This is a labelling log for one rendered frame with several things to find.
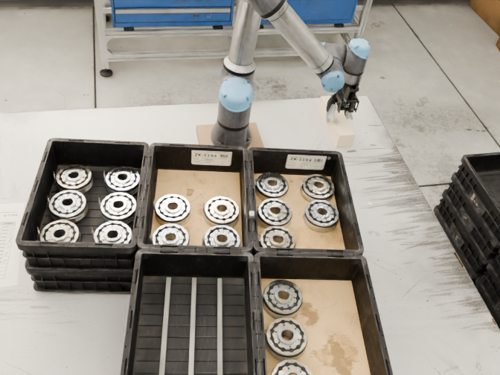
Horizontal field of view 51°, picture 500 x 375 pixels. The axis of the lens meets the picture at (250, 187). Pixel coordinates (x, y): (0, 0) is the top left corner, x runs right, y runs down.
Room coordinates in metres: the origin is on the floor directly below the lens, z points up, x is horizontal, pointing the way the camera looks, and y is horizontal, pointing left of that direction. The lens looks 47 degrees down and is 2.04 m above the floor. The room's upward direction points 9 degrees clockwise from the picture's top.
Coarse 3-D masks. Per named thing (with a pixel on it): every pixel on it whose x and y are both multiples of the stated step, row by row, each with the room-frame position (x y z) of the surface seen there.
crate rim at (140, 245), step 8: (152, 144) 1.16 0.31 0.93; (160, 144) 1.16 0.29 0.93; (168, 144) 1.17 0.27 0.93; (176, 144) 1.17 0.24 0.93; (184, 144) 1.18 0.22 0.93; (192, 144) 1.19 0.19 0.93; (200, 144) 1.19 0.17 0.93; (152, 152) 1.13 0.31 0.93; (152, 160) 1.09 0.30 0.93; (248, 160) 1.15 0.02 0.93; (248, 168) 1.12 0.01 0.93; (248, 176) 1.09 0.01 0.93; (144, 184) 1.00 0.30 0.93; (248, 184) 1.06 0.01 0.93; (144, 192) 0.96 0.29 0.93; (248, 192) 1.02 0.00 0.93; (144, 200) 0.94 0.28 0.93; (248, 200) 0.99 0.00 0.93; (144, 208) 0.91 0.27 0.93; (248, 208) 0.96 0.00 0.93; (144, 216) 0.88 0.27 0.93; (248, 216) 0.94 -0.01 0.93; (144, 224) 0.85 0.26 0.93; (248, 224) 0.92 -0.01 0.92; (248, 232) 0.88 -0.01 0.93; (248, 240) 0.85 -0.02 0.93; (144, 248) 0.78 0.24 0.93; (152, 248) 0.78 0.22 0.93; (160, 248) 0.79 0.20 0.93; (168, 248) 0.79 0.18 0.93; (176, 248) 0.79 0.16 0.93; (184, 248) 0.80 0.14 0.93; (192, 248) 0.80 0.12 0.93; (200, 248) 0.80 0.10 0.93; (208, 248) 0.81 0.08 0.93; (216, 248) 0.82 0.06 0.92; (224, 248) 0.82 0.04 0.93; (232, 248) 0.82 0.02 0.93; (240, 248) 0.82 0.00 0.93; (248, 248) 0.83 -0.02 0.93
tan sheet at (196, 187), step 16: (160, 176) 1.13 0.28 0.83; (176, 176) 1.14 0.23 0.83; (192, 176) 1.15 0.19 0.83; (208, 176) 1.16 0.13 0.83; (224, 176) 1.17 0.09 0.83; (160, 192) 1.06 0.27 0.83; (176, 192) 1.07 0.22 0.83; (192, 192) 1.08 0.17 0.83; (208, 192) 1.09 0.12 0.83; (224, 192) 1.10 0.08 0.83; (192, 208) 1.02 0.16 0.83; (240, 208) 1.04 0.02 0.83; (160, 224) 0.94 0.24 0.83; (192, 224) 0.96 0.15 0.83; (240, 224) 0.98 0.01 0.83; (192, 240) 0.90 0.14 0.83; (240, 240) 0.92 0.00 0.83
